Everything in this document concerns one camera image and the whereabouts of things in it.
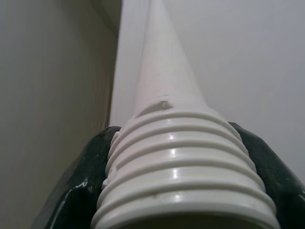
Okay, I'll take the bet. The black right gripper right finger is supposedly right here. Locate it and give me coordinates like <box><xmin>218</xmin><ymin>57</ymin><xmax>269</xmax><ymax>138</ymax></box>
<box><xmin>228</xmin><ymin>121</ymin><xmax>305</xmax><ymax>229</ymax></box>

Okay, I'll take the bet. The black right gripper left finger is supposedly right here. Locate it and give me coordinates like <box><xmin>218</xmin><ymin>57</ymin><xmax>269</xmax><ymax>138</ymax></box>
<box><xmin>30</xmin><ymin>125</ymin><xmax>122</xmax><ymax>229</ymax></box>

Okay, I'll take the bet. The white plastic table leg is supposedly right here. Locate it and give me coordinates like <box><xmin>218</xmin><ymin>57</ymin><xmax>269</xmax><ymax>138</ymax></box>
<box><xmin>90</xmin><ymin>0</ymin><xmax>281</xmax><ymax>229</ymax></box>

